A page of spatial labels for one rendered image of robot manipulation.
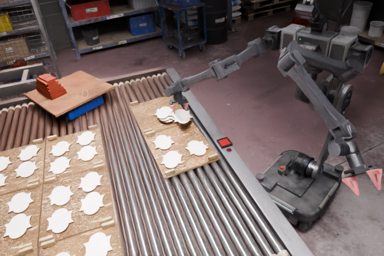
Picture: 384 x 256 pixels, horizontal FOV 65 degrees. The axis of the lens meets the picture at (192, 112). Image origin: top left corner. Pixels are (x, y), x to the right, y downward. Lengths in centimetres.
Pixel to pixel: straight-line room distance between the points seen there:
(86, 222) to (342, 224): 198
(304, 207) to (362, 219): 56
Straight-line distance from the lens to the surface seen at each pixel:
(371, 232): 286
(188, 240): 148
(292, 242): 151
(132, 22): 616
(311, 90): 138
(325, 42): 184
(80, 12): 587
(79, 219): 166
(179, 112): 201
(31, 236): 171
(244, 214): 156
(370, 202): 306
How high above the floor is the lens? 216
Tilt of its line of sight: 34 degrees down
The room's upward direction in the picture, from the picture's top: 5 degrees counter-clockwise
